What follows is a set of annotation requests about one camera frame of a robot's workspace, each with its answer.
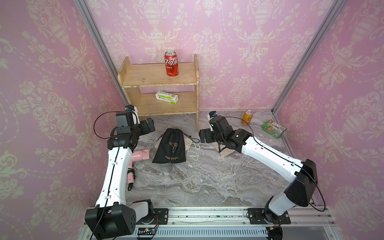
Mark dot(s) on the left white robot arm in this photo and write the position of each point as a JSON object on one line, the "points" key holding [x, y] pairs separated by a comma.
{"points": [[112, 217]]}

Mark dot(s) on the red cola can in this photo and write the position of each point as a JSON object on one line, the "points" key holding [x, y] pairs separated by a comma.
{"points": [[171, 63]]}

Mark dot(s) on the beige pouch under black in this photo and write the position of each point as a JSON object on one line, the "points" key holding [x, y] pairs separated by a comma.
{"points": [[222, 151]]}

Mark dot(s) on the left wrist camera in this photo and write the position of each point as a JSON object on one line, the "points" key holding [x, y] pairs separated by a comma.
{"points": [[134, 111]]}

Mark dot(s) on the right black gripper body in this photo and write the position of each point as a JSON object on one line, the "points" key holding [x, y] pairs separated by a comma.
{"points": [[212, 137]]}

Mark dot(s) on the aluminium front rail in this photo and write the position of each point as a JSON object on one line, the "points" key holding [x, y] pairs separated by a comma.
{"points": [[231, 222]]}

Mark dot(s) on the green snack packet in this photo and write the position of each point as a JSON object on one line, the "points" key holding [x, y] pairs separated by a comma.
{"points": [[273, 129]]}

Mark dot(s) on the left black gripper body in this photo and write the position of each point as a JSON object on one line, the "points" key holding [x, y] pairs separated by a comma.
{"points": [[142, 128]]}

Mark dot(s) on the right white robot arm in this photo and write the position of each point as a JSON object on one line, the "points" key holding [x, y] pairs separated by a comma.
{"points": [[302, 175]]}

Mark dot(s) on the orange drink can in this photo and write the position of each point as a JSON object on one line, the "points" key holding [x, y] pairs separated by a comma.
{"points": [[247, 117]]}

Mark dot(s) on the wooden two-tier shelf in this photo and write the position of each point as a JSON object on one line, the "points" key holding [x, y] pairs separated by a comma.
{"points": [[132, 78]]}

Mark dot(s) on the white green small box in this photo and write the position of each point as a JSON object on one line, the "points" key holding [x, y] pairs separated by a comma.
{"points": [[167, 97]]}

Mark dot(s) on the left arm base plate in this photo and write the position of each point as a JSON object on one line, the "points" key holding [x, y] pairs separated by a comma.
{"points": [[159, 216]]}

